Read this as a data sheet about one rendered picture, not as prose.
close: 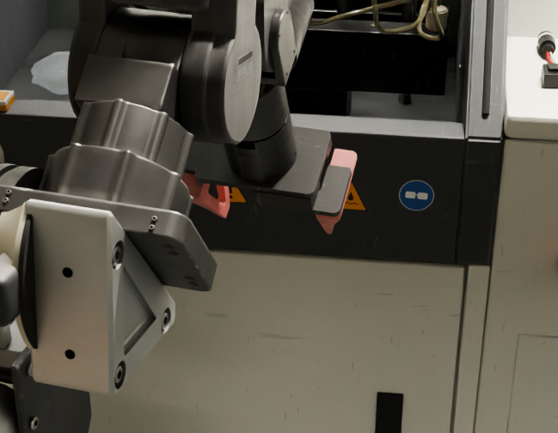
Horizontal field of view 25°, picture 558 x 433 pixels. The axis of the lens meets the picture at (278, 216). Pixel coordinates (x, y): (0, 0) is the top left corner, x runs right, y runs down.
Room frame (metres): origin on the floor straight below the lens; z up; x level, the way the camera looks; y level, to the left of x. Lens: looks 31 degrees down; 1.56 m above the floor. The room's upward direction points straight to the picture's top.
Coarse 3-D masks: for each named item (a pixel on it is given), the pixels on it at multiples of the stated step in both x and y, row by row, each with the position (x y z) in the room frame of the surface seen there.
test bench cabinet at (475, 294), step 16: (464, 272) 1.21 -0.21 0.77; (480, 272) 1.19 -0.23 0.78; (464, 288) 1.21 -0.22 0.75; (480, 288) 1.19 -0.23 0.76; (464, 304) 1.19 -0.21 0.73; (480, 304) 1.19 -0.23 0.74; (464, 320) 1.19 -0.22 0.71; (480, 320) 1.19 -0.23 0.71; (464, 336) 1.19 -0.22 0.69; (480, 336) 1.18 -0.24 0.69; (464, 352) 1.19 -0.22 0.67; (480, 352) 1.19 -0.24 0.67; (464, 368) 1.19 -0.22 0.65; (464, 384) 1.19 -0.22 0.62; (464, 400) 1.19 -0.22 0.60; (464, 416) 1.19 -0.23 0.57; (464, 432) 1.19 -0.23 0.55
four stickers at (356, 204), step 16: (240, 192) 1.22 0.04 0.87; (352, 192) 1.20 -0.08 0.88; (368, 192) 1.20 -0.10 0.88; (400, 192) 1.20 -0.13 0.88; (416, 192) 1.19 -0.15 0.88; (432, 192) 1.19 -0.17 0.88; (352, 208) 1.20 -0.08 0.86; (400, 208) 1.20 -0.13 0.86; (416, 208) 1.19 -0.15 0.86; (432, 208) 1.19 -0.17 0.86
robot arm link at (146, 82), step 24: (120, 24) 0.71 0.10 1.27; (144, 24) 0.71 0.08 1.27; (168, 24) 0.71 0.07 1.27; (120, 48) 0.70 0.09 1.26; (144, 48) 0.70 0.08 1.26; (168, 48) 0.69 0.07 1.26; (96, 72) 0.68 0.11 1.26; (120, 72) 0.68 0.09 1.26; (144, 72) 0.67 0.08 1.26; (168, 72) 0.67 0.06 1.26; (96, 96) 0.66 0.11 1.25; (120, 96) 0.66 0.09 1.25; (144, 96) 0.66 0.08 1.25; (168, 96) 0.66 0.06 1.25
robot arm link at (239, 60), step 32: (96, 0) 0.72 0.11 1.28; (128, 0) 0.71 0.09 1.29; (160, 0) 0.70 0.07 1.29; (192, 0) 0.70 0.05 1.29; (224, 0) 0.70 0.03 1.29; (96, 32) 0.71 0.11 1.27; (192, 32) 0.70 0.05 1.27; (224, 32) 0.69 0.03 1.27; (256, 32) 0.73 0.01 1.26; (192, 64) 0.68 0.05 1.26; (224, 64) 0.68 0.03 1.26; (256, 64) 0.73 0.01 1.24; (192, 96) 0.67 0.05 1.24; (224, 96) 0.67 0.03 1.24; (256, 96) 0.73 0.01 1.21; (192, 128) 0.68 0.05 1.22; (224, 128) 0.67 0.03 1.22
